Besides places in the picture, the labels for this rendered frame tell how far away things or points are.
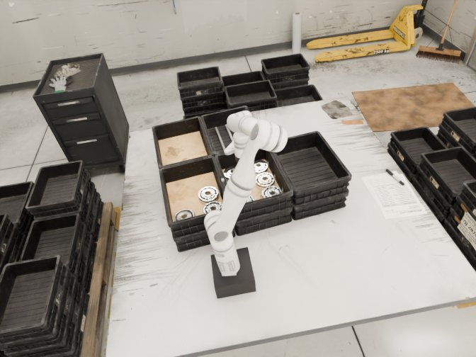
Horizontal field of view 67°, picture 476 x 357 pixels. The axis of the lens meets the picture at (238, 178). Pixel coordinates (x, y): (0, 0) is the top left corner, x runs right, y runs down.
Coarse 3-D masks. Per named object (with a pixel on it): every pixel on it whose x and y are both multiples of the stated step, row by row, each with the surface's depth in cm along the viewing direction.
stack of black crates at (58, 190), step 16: (80, 160) 252; (48, 176) 255; (64, 176) 257; (80, 176) 242; (32, 192) 232; (48, 192) 246; (64, 192) 245; (80, 192) 238; (96, 192) 272; (32, 208) 222; (48, 208) 226; (64, 208) 227; (80, 208) 233; (96, 208) 262; (96, 224) 259; (96, 240) 254
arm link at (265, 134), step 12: (264, 120) 113; (252, 132) 115; (264, 132) 111; (276, 132) 113; (252, 144) 114; (264, 144) 113; (252, 156) 115; (240, 168) 120; (252, 168) 119; (240, 180) 121; (252, 180) 121
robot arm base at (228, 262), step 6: (234, 246) 146; (216, 252) 143; (222, 252) 142; (228, 252) 143; (234, 252) 147; (216, 258) 148; (222, 258) 145; (228, 258) 145; (234, 258) 148; (222, 264) 148; (228, 264) 148; (234, 264) 150; (222, 270) 151; (228, 270) 150; (234, 270) 151
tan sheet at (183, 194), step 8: (200, 176) 194; (208, 176) 194; (168, 184) 192; (176, 184) 192; (184, 184) 191; (192, 184) 190; (200, 184) 190; (208, 184) 189; (216, 184) 189; (168, 192) 188; (176, 192) 187; (184, 192) 187; (192, 192) 186; (176, 200) 183; (184, 200) 182; (192, 200) 182; (176, 208) 179; (184, 208) 179; (192, 208) 178; (200, 208) 178
